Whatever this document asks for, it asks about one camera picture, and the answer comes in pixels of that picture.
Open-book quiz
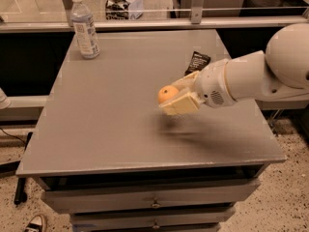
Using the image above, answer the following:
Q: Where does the lower grey drawer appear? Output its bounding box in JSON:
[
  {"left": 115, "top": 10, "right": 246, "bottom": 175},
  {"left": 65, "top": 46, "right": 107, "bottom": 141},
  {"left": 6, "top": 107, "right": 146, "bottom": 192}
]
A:
[{"left": 71, "top": 207, "right": 235, "bottom": 232}]

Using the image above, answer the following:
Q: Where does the black and white box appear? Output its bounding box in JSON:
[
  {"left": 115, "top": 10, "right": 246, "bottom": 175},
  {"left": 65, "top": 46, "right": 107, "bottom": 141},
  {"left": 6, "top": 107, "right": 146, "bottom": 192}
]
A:
[{"left": 105, "top": 0, "right": 144, "bottom": 20}]

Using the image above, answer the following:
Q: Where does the black and white sneaker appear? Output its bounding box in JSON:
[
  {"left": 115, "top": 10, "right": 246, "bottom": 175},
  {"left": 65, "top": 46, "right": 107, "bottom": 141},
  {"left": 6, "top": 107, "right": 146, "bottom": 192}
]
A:
[{"left": 23, "top": 215, "right": 47, "bottom": 232}]

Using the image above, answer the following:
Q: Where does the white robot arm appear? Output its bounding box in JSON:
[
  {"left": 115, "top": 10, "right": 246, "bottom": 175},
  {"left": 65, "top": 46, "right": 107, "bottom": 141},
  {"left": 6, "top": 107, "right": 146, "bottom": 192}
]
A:
[{"left": 158, "top": 23, "right": 309, "bottom": 115}]

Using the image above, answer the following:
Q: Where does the orange fruit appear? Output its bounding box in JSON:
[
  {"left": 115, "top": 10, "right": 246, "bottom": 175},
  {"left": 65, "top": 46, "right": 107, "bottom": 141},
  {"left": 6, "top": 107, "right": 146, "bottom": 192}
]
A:
[{"left": 157, "top": 85, "right": 179, "bottom": 103}]

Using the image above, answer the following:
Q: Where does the upper grey drawer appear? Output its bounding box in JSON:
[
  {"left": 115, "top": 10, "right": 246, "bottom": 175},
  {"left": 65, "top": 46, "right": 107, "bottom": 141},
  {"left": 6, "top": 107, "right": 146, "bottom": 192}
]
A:
[{"left": 42, "top": 178, "right": 260, "bottom": 214}]

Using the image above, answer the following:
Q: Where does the grey drawer cabinet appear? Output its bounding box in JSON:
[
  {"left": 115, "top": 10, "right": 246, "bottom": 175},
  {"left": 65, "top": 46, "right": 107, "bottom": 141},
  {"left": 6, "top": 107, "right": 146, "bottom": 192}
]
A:
[{"left": 17, "top": 30, "right": 285, "bottom": 232}]

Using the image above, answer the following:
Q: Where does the black pole on floor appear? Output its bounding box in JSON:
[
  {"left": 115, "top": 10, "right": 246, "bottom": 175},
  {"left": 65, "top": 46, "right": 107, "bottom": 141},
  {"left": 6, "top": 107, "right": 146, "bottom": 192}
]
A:
[{"left": 14, "top": 132, "right": 33, "bottom": 206}]

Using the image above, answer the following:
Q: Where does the metal window rail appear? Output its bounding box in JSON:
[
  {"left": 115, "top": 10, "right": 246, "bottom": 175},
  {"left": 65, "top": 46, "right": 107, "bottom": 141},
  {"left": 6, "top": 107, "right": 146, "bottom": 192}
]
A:
[{"left": 0, "top": 15, "right": 309, "bottom": 33}]

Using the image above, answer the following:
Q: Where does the clear plastic water bottle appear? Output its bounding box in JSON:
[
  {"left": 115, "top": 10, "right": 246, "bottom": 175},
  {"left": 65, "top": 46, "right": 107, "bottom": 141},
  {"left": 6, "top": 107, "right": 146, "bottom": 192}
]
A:
[{"left": 70, "top": 0, "right": 99, "bottom": 59}]

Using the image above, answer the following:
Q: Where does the black rxbar chocolate wrapper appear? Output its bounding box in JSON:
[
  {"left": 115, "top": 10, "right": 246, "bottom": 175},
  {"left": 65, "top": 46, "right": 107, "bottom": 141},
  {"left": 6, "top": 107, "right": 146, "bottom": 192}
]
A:
[{"left": 184, "top": 51, "right": 211, "bottom": 75}]

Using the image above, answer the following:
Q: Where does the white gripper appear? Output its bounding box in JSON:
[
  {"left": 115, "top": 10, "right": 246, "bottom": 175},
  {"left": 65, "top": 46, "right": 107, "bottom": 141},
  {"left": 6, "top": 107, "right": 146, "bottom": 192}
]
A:
[{"left": 159, "top": 59, "right": 236, "bottom": 115}]

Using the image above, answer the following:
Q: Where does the grey drawer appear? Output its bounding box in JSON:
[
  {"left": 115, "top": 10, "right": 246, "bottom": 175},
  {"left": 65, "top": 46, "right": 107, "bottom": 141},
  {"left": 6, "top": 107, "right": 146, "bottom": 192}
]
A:
[
  {"left": 42, "top": 178, "right": 260, "bottom": 214},
  {"left": 71, "top": 207, "right": 235, "bottom": 232}
]

